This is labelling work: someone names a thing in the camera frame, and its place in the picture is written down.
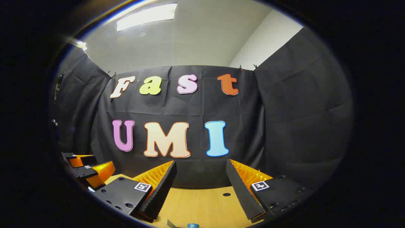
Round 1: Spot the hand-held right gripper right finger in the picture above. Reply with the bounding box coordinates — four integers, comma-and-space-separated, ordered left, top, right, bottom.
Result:
226, 158, 313, 222

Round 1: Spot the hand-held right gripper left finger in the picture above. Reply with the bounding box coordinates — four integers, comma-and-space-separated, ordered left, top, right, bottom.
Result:
94, 160, 178, 223

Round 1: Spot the black backdrop cloth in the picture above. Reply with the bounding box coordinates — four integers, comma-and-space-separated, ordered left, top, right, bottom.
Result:
52, 27, 354, 190

